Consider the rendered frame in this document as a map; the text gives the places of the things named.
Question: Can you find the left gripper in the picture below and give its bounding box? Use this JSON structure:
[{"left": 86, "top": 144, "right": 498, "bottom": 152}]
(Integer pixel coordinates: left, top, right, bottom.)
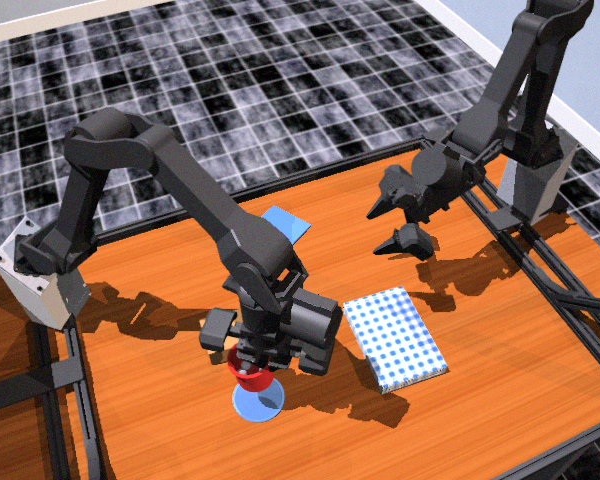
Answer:
[{"left": 199, "top": 307, "right": 335, "bottom": 376}]

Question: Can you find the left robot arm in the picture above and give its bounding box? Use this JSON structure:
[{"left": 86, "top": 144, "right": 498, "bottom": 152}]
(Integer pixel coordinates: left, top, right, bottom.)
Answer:
[{"left": 13, "top": 107, "right": 343, "bottom": 350}]

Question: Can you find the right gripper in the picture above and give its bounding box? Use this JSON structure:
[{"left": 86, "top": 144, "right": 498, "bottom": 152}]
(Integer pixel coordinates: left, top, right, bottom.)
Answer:
[{"left": 366, "top": 164, "right": 452, "bottom": 262}]

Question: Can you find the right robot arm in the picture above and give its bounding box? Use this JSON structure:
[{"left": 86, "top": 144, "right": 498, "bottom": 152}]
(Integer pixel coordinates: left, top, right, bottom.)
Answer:
[{"left": 378, "top": 0, "right": 594, "bottom": 215}]

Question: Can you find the red cup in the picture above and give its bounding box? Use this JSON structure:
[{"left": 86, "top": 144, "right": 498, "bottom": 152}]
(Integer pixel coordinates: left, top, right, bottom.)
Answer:
[{"left": 227, "top": 343, "right": 274, "bottom": 393}]

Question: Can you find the brown rectangular block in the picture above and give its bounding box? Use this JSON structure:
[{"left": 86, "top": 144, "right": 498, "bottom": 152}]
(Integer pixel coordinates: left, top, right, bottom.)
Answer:
[{"left": 200, "top": 309, "right": 243, "bottom": 365}]

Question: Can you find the blue round disc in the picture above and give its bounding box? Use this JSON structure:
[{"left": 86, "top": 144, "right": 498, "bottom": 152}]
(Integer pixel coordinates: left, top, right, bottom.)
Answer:
[{"left": 233, "top": 378, "right": 285, "bottom": 423}]

